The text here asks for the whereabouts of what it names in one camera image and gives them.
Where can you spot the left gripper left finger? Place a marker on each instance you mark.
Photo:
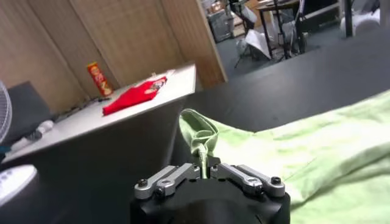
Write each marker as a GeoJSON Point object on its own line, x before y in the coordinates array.
{"type": "Point", "coordinates": [170, 179]}

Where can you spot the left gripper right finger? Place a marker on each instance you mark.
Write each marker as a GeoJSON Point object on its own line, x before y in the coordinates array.
{"type": "Point", "coordinates": [246, 179]}

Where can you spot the light green shirt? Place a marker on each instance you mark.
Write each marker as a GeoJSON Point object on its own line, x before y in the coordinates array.
{"type": "Point", "coordinates": [304, 158]}

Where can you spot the white side table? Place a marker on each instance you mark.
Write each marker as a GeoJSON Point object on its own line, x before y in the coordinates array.
{"type": "Point", "coordinates": [122, 118]}

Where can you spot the folded red shirt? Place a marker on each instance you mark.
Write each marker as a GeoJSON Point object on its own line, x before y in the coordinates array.
{"type": "Point", "coordinates": [134, 95]}

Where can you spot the black table cover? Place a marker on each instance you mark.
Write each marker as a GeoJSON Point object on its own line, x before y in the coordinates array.
{"type": "Point", "coordinates": [274, 91]}

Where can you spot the red chips can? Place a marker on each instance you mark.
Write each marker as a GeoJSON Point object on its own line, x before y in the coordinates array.
{"type": "Point", "coordinates": [99, 79]}

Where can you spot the white reflector panel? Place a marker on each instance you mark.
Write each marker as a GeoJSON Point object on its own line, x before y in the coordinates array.
{"type": "Point", "coordinates": [257, 42]}

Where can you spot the white desk fan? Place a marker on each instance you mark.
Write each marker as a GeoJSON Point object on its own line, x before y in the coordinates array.
{"type": "Point", "coordinates": [15, 182]}

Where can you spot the brown desk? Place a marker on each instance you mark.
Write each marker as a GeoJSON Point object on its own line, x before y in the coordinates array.
{"type": "Point", "coordinates": [274, 4]}

